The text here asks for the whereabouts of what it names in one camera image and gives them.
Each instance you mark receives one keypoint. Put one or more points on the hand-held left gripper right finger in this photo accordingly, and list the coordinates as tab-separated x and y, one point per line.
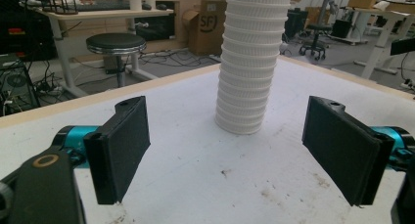
339	145

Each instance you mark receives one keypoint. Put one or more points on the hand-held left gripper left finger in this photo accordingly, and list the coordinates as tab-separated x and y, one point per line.
120	149

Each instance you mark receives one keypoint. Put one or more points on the stack of white ribbed cups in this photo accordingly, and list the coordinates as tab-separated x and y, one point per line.
251	64

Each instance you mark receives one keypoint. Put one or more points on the black round stool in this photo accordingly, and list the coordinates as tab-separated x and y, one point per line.
115	44

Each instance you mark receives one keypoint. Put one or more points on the black office chair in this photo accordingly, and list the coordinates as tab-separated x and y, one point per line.
315	38

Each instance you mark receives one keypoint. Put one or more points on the small black box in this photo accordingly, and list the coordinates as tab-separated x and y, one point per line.
341	28

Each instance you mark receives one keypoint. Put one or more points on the black flat panel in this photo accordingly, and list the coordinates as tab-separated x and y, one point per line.
403	46

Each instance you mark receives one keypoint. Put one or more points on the black computer tower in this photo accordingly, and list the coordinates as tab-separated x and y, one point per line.
16	87

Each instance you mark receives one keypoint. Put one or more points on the white standing desk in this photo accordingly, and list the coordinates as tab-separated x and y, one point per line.
381	28

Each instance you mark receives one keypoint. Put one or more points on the black bin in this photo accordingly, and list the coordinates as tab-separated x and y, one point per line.
295	23

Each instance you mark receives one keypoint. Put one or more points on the light wooden desk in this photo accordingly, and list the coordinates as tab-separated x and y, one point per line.
107	14

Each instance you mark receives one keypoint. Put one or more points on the black keyboard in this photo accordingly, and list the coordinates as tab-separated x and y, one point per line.
104	5

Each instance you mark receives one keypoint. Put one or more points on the black computer mouse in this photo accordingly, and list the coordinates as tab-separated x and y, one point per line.
161	7

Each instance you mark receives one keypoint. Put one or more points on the black cabinet under desk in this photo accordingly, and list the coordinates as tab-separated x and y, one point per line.
26	35

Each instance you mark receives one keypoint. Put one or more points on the brown cardboard box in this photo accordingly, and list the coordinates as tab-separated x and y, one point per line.
207	28

